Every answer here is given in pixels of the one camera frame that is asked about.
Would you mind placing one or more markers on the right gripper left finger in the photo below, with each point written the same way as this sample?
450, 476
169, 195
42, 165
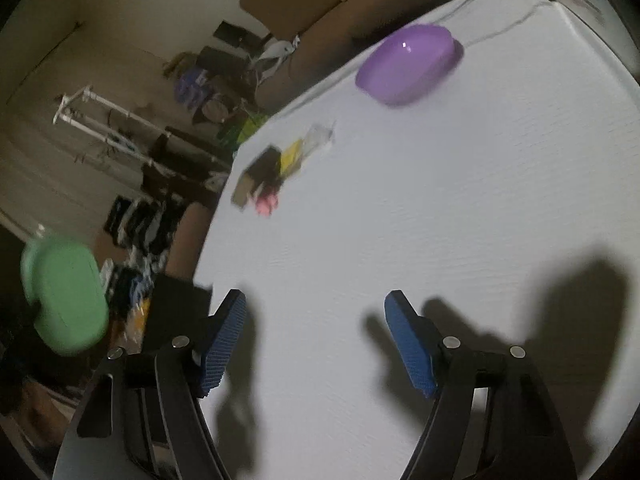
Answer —
109, 436

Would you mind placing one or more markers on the black storage bin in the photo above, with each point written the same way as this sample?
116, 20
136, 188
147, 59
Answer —
175, 308

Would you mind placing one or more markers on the yellow small packet by box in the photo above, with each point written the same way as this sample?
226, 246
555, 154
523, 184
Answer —
290, 158

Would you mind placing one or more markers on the clear plastic spoon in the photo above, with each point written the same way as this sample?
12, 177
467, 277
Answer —
317, 137

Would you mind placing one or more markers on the pink snack packet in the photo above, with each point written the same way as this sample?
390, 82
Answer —
266, 203

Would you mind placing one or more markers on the white floor stand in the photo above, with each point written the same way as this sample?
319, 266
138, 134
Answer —
169, 150

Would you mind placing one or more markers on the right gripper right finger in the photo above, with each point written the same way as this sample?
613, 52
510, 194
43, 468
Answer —
523, 436

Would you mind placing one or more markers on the brown sofa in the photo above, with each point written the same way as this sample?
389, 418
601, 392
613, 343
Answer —
330, 33

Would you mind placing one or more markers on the brown rectangular box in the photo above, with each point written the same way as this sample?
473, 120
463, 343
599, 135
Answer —
261, 175

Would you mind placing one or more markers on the mint green plastic plate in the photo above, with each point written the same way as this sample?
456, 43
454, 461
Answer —
60, 276

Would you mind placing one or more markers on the purple plastic plate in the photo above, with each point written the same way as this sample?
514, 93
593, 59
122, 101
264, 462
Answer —
408, 64

